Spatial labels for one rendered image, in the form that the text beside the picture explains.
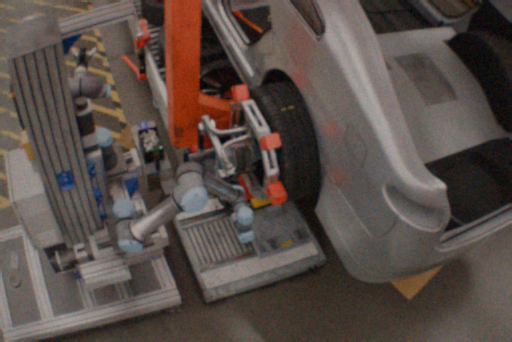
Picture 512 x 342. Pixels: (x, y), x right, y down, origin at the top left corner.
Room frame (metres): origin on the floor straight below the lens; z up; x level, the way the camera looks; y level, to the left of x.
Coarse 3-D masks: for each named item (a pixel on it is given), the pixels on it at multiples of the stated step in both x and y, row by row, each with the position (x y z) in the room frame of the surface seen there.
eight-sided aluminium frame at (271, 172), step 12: (240, 108) 2.15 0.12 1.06; (252, 108) 2.12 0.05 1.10; (240, 120) 2.26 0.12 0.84; (252, 120) 2.01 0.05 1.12; (264, 132) 1.94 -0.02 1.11; (264, 156) 1.86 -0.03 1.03; (264, 168) 1.83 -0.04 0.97; (276, 168) 1.83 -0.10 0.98; (252, 180) 2.04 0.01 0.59; (264, 180) 1.82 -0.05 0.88; (276, 180) 1.82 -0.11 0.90; (252, 192) 1.93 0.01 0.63; (264, 192) 1.81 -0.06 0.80
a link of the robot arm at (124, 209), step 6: (114, 204) 1.45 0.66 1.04; (120, 204) 1.46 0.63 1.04; (126, 204) 1.46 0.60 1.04; (132, 204) 1.47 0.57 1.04; (114, 210) 1.42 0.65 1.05; (120, 210) 1.42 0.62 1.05; (126, 210) 1.43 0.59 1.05; (132, 210) 1.43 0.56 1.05; (114, 216) 1.41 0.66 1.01; (120, 216) 1.39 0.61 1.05; (126, 216) 1.40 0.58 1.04; (132, 216) 1.41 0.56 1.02
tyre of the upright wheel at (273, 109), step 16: (256, 96) 2.18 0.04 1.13; (272, 96) 2.15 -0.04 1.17; (288, 96) 2.16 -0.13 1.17; (272, 112) 2.03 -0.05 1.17; (288, 112) 2.05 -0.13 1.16; (304, 112) 2.07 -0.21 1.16; (272, 128) 1.98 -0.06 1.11; (288, 128) 1.97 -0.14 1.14; (304, 128) 1.99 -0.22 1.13; (288, 144) 1.90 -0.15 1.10; (304, 144) 1.92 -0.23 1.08; (288, 160) 1.84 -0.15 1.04; (304, 160) 1.87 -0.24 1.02; (256, 176) 2.09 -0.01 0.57; (288, 176) 1.81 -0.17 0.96; (304, 176) 1.84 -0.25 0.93; (320, 176) 1.87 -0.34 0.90; (288, 192) 1.79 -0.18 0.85; (304, 192) 1.84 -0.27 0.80
